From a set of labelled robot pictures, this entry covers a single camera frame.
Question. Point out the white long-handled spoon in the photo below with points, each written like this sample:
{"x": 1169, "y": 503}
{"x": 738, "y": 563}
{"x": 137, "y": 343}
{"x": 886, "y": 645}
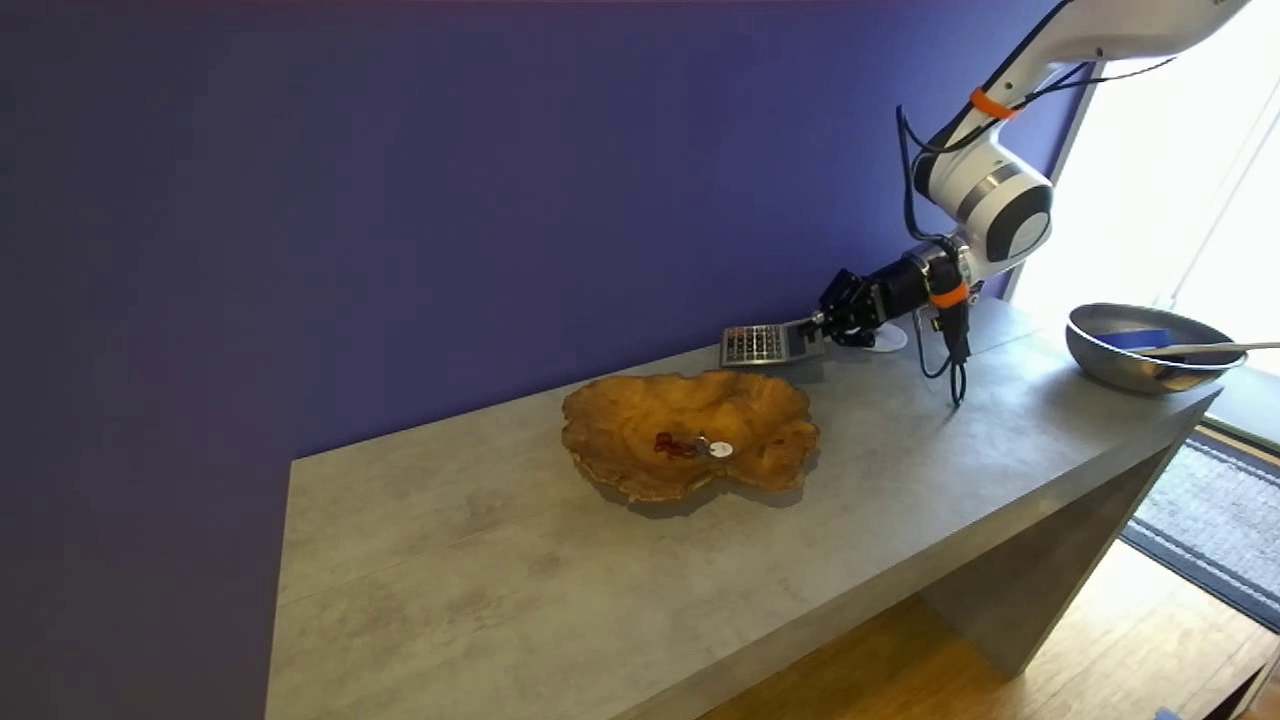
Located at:
{"x": 1223, "y": 354}

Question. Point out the grey concrete-look cabinet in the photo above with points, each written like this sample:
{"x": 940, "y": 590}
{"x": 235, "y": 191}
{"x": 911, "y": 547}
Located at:
{"x": 462, "y": 571}

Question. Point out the grey floor mat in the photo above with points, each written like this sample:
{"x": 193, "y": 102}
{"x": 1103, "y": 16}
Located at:
{"x": 1215, "y": 516}

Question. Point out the white compact disc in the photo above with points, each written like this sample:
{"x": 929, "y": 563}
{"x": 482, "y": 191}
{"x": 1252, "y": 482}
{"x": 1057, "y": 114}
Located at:
{"x": 886, "y": 338}

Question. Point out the silver metal bowl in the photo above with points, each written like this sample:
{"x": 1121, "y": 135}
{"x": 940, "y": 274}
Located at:
{"x": 1103, "y": 362}

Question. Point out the brown wooden burl bowl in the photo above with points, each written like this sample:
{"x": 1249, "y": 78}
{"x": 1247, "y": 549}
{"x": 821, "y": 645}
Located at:
{"x": 666, "y": 439}

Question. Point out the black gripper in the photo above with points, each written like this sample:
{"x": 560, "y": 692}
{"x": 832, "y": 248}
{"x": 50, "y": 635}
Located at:
{"x": 859, "y": 307}

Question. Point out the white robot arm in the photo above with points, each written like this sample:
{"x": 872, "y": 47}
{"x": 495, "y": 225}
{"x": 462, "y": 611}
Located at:
{"x": 992, "y": 196}

